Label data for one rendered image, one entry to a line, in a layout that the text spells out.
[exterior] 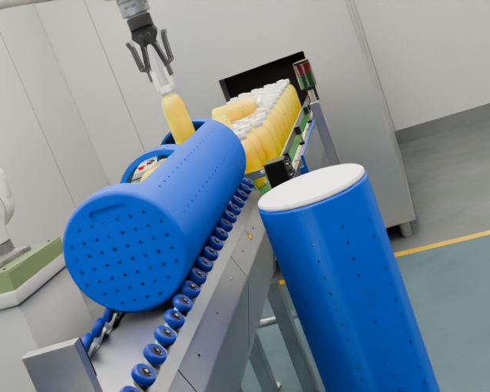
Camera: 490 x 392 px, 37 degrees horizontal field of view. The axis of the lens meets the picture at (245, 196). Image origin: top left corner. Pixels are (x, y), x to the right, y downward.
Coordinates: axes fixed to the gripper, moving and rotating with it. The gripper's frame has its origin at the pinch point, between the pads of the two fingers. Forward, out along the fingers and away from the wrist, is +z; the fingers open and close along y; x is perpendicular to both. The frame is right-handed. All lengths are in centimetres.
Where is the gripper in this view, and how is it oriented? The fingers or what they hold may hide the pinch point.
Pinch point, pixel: (162, 79)
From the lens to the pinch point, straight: 231.5
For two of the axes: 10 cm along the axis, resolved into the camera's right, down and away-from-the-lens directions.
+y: 9.3, -2.9, -2.4
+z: 3.5, 9.1, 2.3
